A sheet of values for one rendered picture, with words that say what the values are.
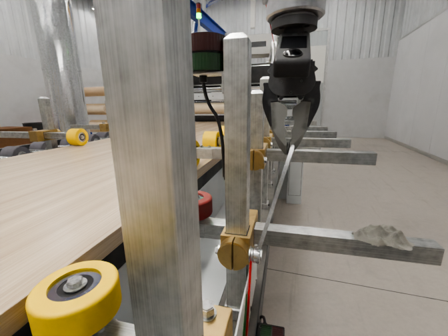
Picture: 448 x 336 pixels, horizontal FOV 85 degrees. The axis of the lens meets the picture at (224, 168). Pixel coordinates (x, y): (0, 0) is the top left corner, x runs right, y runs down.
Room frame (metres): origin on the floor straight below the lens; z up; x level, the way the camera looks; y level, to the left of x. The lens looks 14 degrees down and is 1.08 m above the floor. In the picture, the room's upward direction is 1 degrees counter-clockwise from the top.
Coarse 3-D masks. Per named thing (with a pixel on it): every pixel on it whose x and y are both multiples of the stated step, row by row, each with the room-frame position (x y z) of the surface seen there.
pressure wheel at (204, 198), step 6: (198, 192) 0.47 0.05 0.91; (204, 192) 0.47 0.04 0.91; (198, 198) 0.45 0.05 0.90; (204, 198) 0.44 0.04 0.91; (210, 198) 0.44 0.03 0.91; (204, 204) 0.42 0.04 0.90; (210, 204) 0.43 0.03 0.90; (204, 210) 0.42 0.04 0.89; (210, 210) 0.43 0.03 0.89; (204, 216) 0.42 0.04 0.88
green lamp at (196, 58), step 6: (192, 54) 0.37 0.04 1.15; (198, 54) 0.37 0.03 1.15; (204, 54) 0.37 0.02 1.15; (210, 54) 0.37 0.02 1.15; (216, 54) 0.37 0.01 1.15; (222, 54) 0.38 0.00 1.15; (198, 60) 0.37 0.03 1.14; (204, 60) 0.36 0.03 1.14; (210, 60) 0.37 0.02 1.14; (216, 60) 0.37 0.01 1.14; (222, 60) 0.38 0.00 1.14; (198, 66) 0.37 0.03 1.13; (204, 66) 0.37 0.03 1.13; (210, 66) 0.37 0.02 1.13; (216, 66) 0.37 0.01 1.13; (222, 66) 0.38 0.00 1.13
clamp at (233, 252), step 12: (252, 216) 0.43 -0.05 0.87; (252, 228) 0.39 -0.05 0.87; (228, 240) 0.35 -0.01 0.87; (240, 240) 0.35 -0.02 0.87; (252, 240) 0.38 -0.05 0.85; (216, 252) 0.35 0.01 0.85; (228, 252) 0.34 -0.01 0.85; (240, 252) 0.34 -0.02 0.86; (228, 264) 0.34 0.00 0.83; (240, 264) 0.34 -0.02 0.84
